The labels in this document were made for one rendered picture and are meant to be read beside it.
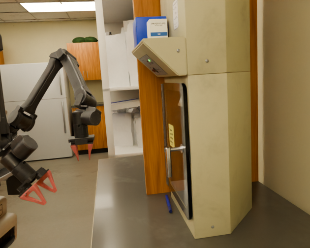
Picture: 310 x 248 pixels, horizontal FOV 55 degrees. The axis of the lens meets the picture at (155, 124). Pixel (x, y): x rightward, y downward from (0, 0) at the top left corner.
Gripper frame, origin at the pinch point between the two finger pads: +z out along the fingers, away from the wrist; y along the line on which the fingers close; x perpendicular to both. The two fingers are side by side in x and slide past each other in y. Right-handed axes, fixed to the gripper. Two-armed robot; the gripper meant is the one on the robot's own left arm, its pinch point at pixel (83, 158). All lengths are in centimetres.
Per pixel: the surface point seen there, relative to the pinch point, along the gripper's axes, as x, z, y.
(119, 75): 94, -35, 22
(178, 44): -46, -40, 31
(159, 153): -9.3, -1.1, 30.6
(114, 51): 94, -51, 20
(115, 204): -15.3, 15.6, 11.5
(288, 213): -40, 16, 67
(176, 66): -46, -34, 30
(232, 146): -44, -10, 47
